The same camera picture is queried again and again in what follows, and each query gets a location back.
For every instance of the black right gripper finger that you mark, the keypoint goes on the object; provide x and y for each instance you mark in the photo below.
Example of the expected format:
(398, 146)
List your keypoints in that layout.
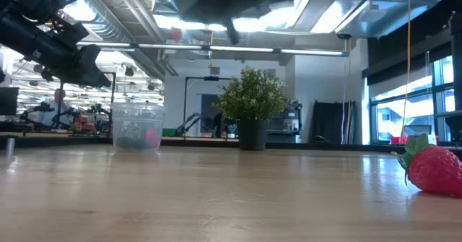
(233, 30)

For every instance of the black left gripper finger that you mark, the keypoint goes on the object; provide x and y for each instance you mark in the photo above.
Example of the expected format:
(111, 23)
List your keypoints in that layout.
(90, 66)

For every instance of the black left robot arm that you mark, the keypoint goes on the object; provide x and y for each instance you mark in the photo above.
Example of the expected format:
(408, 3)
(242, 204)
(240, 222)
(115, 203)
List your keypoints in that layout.
(32, 0)

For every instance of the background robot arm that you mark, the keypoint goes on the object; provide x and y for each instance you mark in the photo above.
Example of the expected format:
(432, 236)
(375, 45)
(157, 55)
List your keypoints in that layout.
(191, 121)

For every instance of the clear plastic tupperware container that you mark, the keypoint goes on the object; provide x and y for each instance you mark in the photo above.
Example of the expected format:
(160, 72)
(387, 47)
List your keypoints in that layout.
(126, 123)

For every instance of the long ceiling light strip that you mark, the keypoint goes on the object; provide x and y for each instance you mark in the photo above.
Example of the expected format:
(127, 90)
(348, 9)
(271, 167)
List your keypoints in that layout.
(242, 49)

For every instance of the person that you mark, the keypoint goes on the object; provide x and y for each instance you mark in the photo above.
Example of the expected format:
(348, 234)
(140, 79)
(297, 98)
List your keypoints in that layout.
(57, 95)

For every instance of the background robot station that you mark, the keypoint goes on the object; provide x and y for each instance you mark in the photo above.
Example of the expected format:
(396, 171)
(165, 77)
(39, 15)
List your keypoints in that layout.
(84, 123)

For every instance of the dark background monitor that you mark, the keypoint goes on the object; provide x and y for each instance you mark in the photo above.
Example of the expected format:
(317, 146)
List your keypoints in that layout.
(8, 101)

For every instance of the artificial plant in black pot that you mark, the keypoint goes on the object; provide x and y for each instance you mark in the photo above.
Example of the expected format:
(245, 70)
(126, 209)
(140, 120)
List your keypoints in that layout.
(252, 97)

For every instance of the black background machine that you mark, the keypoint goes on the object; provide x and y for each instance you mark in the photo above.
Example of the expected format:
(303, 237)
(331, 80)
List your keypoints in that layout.
(285, 126)

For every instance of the black curtain panel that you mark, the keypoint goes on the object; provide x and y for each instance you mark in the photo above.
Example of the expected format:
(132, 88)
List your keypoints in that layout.
(332, 123)

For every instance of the red bin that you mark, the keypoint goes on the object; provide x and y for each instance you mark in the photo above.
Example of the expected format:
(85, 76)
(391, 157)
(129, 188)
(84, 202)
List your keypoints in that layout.
(398, 141)

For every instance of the black background rig frame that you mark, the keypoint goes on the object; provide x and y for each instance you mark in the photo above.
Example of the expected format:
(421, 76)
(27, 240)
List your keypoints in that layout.
(211, 78)
(112, 90)

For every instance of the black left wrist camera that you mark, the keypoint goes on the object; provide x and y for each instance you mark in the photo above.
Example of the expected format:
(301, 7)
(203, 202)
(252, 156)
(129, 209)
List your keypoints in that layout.
(70, 34)

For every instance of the silver spiral air duct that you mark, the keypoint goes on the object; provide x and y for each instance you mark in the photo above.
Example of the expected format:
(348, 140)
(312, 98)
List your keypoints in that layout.
(108, 25)

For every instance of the silver metal post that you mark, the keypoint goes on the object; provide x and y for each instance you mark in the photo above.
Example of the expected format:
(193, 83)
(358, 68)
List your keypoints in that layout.
(11, 146)

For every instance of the black ceiling camera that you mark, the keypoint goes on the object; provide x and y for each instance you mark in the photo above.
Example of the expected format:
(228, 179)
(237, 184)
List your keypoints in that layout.
(343, 36)

